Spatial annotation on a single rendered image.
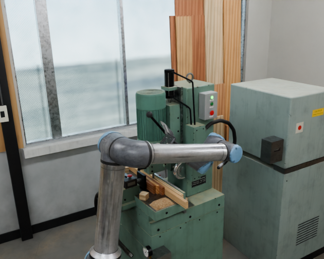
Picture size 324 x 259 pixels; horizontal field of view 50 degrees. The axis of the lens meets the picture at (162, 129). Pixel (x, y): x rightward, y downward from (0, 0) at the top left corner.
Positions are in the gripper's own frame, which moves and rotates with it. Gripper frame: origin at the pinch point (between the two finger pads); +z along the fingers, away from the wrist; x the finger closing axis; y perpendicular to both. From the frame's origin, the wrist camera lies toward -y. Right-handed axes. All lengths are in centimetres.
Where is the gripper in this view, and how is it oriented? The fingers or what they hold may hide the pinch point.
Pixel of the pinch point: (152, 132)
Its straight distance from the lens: 192.5
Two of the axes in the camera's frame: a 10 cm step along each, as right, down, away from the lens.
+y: -1.0, -2.6, -9.6
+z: -8.1, -5.4, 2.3
